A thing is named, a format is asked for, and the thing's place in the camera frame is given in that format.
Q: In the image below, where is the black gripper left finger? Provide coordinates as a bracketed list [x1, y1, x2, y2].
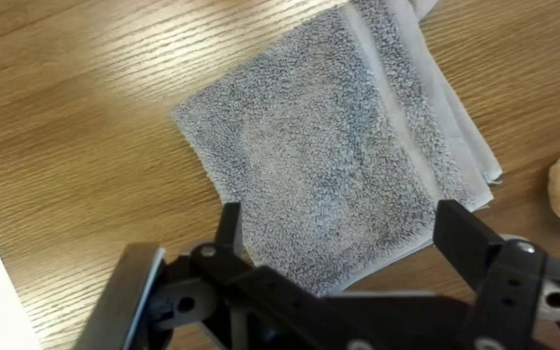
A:
[187, 200, 334, 350]

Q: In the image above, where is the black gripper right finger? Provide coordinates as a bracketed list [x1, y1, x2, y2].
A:
[434, 198, 550, 350]

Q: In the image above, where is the grey terry towel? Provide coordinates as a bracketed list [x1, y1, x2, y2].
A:
[171, 0, 506, 299]

